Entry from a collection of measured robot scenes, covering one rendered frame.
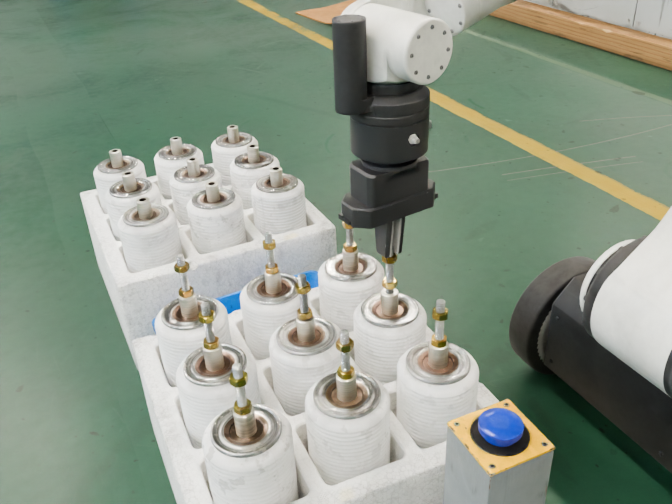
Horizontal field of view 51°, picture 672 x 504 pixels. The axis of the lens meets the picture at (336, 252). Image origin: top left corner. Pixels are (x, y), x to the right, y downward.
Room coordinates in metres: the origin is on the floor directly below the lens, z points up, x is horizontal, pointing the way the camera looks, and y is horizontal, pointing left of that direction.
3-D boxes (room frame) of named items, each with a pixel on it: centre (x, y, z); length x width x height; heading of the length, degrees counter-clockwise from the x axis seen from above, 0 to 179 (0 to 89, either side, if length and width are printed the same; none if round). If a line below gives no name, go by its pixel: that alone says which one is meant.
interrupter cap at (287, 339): (0.69, 0.04, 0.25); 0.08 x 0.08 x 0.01
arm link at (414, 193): (0.74, -0.07, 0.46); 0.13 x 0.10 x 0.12; 121
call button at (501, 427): (0.46, -0.14, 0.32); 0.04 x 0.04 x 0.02
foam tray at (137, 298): (1.19, 0.26, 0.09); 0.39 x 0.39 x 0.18; 25
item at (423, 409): (0.63, -0.11, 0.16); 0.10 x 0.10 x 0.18
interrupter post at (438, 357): (0.63, -0.11, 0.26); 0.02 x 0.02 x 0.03
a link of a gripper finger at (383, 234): (0.73, -0.06, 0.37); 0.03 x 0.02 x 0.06; 31
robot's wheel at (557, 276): (0.90, -0.37, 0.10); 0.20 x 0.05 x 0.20; 115
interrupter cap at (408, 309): (0.74, -0.07, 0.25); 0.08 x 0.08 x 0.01
